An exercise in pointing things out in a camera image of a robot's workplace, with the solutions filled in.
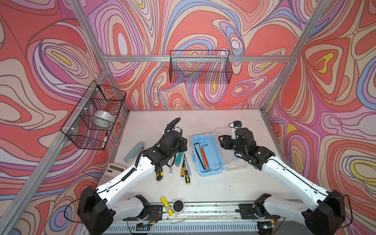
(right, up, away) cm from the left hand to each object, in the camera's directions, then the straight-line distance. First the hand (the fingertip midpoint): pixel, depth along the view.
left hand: (187, 140), depth 78 cm
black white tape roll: (-4, -33, -6) cm, 33 cm away
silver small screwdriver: (0, -18, +11) cm, 21 cm away
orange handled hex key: (+10, -12, +16) cm, 22 cm away
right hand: (+20, -1, +2) cm, 20 cm away
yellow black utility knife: (-17, -21, +8) cm, 28 cm away
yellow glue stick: (-10, -34, -4) cm, 35 cm away
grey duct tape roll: (-42, +13, -4) cm, 45 cm away
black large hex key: (+7, -12, +16) cm, 21 cm away
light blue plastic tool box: (+13, -11, +16) cm, 24 cm away
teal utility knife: (-6, -13, +15) cm, 21 cm away
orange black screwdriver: (-3, -19, +11) cm, 22 cm away
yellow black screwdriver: (0, -23, +6) cm, 23 cm away
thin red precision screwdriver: (-10, -20, +10) cm, 25 cm away
